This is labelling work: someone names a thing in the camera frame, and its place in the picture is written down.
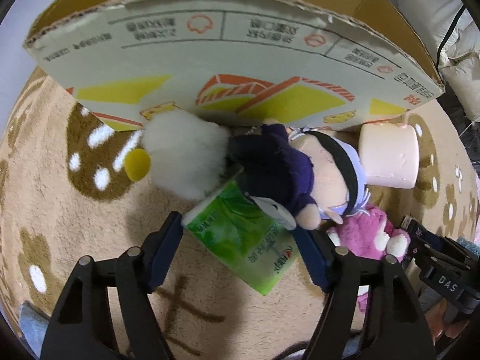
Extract pink strawberry bear plush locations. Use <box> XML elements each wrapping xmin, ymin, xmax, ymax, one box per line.
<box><xmin>325</xmin><ymin>203</ymin><xmax>412</xmax><ymax>314</ymax></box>

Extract printed cardboard box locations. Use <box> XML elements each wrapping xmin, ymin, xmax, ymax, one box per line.
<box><xmin>24</xmin><ymin>0</ymin><xmax>444</xmax><ymax>131</ymax></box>

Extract blindfolded white-haired plush doll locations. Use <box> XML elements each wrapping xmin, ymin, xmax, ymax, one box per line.
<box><xmin>228</xmin><ymin>122</ymin><xmax>370</xmax><ymax>230</ymax></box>

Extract white fluffy duck plush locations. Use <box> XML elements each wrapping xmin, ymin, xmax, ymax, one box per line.
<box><xmin>124</xmin><ymin>109</ymin><xmax>230</xmax><ymax>201</ymax></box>

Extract beige patterned carpet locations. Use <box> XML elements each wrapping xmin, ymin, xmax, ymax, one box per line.
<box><xmin>1</xmin><ymin>69</ymin><xmax>479</xmax><ymax>359</ymax></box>

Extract green tissue pack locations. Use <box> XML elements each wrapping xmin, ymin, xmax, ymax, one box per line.
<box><xmin>181</xmin><ymin>180</ymin><xmax>299</xmax><ymax>295</ymax></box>

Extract pink swirl roll plush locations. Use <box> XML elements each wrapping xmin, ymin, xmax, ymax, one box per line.
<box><xmin>358</xmin><ymin>123</ymin><xmax>420</xmax><ymax>189</ymax></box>

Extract white garment cover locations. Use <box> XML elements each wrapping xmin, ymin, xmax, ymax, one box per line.
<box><xmin>397</xmin><ymin>0</ymin><xmax>479</xmax><ymax>122</ymax></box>

